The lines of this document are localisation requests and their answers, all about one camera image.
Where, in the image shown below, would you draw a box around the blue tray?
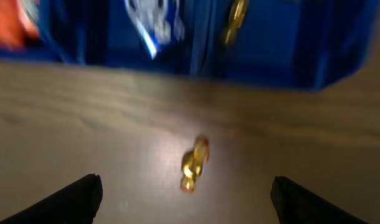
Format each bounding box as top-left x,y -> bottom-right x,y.
0,0 -> 380,91

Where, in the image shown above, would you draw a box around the orange candy box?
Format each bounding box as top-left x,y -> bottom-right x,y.
0,0 -> 40,49

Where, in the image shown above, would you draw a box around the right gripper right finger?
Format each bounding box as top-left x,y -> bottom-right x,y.
270,175 -> 370,224

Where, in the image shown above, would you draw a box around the gold candy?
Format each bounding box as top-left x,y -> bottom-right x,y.
220,0 -> 250,47
179,135 -> 211,194

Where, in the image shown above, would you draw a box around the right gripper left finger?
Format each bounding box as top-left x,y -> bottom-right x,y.
0,173 -> 103,224

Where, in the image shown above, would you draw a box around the blue candy pack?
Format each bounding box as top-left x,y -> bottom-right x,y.
123,0 -> 186,60

